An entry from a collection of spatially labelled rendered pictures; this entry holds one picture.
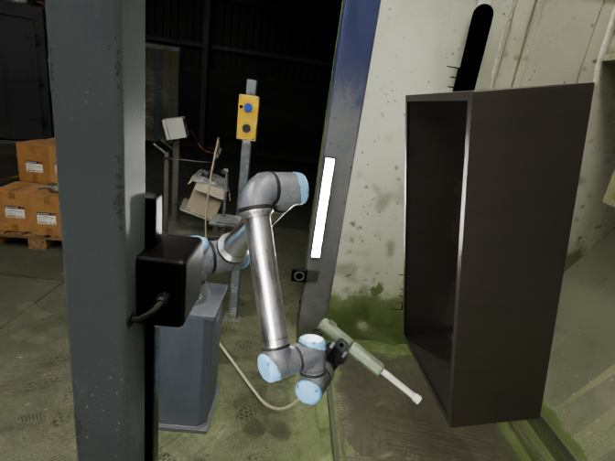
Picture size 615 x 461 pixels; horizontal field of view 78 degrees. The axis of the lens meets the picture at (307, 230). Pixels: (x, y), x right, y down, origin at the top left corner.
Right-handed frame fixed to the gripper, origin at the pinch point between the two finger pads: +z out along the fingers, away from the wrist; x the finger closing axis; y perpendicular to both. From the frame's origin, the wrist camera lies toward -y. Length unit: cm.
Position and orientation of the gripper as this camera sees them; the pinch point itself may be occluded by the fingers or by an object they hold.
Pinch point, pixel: (340, 345)
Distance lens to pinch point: 165.8
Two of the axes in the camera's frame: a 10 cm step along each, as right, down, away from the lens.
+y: -5.0, 8.1, 3.0
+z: 3.6, -1.2, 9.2
